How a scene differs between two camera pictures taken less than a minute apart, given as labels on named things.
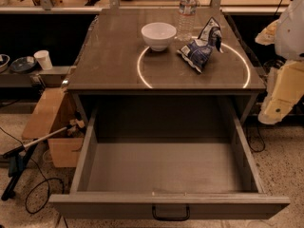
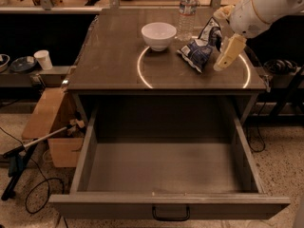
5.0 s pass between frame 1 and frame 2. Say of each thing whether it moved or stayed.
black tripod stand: stayed
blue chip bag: stayed
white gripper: moved
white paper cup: stayed
